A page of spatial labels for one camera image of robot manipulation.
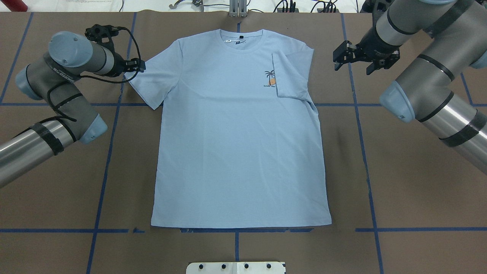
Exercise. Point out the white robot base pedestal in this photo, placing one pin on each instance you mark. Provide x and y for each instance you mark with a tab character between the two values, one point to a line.
245	267

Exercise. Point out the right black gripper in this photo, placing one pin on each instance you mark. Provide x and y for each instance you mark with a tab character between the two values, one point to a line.
374	48

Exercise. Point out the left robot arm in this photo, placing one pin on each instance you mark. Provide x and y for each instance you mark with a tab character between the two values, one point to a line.
70	57

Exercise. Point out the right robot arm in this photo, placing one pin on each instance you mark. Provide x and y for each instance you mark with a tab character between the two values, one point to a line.
421	91

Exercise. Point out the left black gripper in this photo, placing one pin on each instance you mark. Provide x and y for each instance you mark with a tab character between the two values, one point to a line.
121	65

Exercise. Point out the red cylinder bottle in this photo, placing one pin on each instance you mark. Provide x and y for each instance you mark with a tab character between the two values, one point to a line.
15	5

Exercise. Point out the aluminium frame post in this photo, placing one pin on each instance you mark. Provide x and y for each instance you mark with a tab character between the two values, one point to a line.
238	8

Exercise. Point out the light blue t-shirt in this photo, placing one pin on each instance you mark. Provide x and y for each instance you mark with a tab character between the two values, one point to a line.
240	140

